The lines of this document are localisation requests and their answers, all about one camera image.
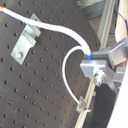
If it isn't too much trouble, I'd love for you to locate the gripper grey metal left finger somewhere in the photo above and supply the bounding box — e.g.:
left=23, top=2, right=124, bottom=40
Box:
left=80, top=49, right=118, bottom=93

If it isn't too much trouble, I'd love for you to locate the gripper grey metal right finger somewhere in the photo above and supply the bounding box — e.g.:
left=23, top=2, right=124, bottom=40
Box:
left=109, top=37, right=128, bottom=84

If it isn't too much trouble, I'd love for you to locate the thick white braided cable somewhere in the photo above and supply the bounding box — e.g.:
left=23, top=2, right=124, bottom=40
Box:
left=0, top=7, right=93, bottom=60

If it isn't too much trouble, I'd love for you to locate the small metal edge clamp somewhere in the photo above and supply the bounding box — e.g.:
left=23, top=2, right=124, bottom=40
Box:
left=76, top=97, right=90, bottom=113

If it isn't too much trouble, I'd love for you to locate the black perforated breadboard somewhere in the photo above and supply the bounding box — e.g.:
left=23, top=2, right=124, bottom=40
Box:
left=0, top=0, right=99, bottom=128

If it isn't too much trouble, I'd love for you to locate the thin white cable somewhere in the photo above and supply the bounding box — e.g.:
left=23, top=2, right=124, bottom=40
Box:
left=62, top=45, right=84, bottom=106

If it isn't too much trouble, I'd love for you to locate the aluminium frame rail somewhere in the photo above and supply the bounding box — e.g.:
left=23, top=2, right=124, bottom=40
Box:
left=73, top=0, right=117, bottom=128

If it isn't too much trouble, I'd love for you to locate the metal cable routing clip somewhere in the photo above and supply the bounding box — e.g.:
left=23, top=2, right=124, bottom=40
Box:
left=9, top=13, right=42, bottom=66

